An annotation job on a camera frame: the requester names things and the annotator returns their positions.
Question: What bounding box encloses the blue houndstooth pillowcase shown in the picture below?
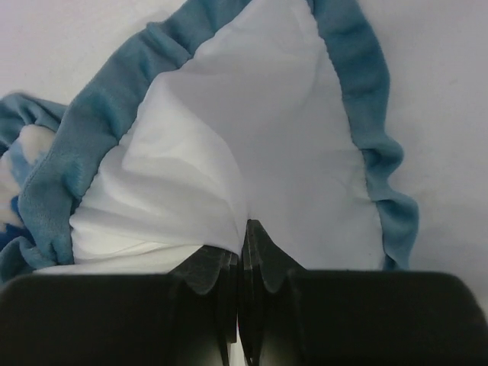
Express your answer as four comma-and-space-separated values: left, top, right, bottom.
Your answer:
1, 1, 419, 282

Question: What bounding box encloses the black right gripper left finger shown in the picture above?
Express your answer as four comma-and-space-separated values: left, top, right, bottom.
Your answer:
169, 246, 238, 365

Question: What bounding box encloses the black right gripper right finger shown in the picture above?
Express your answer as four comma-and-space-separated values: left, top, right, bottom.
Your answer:
238, 220, 304, 365

